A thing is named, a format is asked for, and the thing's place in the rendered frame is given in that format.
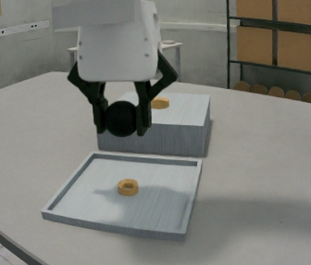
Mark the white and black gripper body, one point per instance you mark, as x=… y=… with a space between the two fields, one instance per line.
x=118 y=52

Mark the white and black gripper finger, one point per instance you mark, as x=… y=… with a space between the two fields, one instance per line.
x=95 y=95
x=146 y=93

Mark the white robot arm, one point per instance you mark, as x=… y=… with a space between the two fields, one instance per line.
x=94 y=12

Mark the black ball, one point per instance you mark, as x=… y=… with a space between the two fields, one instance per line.
x=120 y=118

